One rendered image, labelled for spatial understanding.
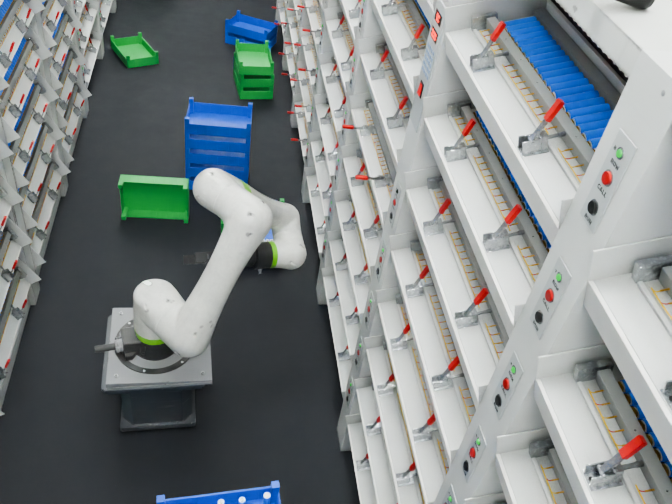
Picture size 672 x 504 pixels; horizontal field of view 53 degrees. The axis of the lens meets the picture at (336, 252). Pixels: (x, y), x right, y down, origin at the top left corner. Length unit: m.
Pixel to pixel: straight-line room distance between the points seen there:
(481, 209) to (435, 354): 0.39
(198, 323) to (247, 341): 0.73
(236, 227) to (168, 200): 1.37
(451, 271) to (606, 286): 0.57
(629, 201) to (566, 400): 0.31
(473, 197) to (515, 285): 0.23
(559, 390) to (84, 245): 2.45
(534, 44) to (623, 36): 0.47
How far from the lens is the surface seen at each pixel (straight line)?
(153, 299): 2.07
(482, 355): 1.25
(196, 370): 2.21
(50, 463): 2.44
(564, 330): 0.93
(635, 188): 0.80
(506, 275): 1.13
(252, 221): 1.85
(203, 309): 1.96
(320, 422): 2.48
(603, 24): 0.89
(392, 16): 1.95
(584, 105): 1.15
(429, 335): 1.52
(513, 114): 1.15
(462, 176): 1.32
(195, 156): 3.28
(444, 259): 1.42
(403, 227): 1.67
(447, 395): 1.43
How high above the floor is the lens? 2.04
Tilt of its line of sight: 41 degrees down
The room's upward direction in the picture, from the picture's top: 10 degrees clockwise
